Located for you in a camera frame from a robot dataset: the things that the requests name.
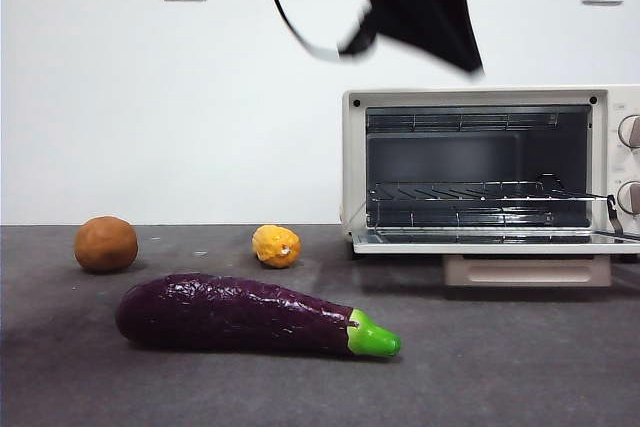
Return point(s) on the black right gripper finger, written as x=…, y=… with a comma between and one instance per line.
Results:
x=440, y=37

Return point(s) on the brown potato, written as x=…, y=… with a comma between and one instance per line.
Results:
x=106, y=245

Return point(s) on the white toaster oven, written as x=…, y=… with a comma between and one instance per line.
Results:
x=352, y=162

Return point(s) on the round white oven knob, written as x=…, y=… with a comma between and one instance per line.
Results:
x=631, y=132
x=630, y=198

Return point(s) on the yellow toy corn cob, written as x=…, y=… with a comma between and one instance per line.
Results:
x=272, y=245

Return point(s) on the purple toy eggplant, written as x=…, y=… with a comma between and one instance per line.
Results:
x=225, y=315

